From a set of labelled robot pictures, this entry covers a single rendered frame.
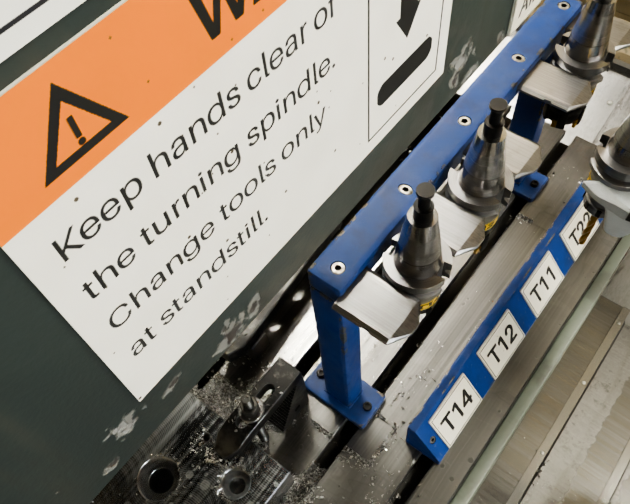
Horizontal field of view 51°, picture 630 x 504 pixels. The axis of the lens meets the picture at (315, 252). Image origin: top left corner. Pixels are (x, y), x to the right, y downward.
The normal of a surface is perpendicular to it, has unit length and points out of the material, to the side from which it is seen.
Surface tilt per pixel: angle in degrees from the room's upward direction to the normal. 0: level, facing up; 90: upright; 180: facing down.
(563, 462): 8
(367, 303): 0
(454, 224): 0
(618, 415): 7
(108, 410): 90
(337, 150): 90
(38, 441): 90
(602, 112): 24
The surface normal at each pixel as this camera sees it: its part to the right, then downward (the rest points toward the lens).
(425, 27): 0.79, 0.50
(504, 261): -0.07, -0.52
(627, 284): -0.32, -0.20
